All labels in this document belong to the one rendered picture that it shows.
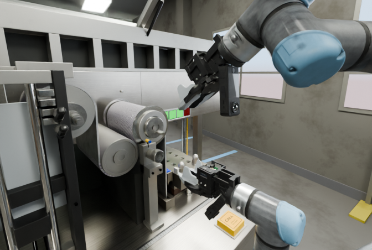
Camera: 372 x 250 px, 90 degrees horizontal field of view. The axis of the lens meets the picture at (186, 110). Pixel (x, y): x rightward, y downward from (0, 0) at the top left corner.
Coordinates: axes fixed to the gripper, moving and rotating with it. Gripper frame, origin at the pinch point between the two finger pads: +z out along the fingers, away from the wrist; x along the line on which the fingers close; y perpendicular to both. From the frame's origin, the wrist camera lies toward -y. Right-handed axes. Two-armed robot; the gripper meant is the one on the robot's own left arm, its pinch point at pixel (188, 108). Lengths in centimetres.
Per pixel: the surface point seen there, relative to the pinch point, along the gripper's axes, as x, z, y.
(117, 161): 14.5, 23.5, -2.5
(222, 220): -12.3, 22.7, -34.8
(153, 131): 1.8, 18.0, 2.1
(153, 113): 1.1, 14.6, 7.2
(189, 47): -50, 22, 51
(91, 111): 20.4, 13.6, 10.7
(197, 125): -76, 72, 16
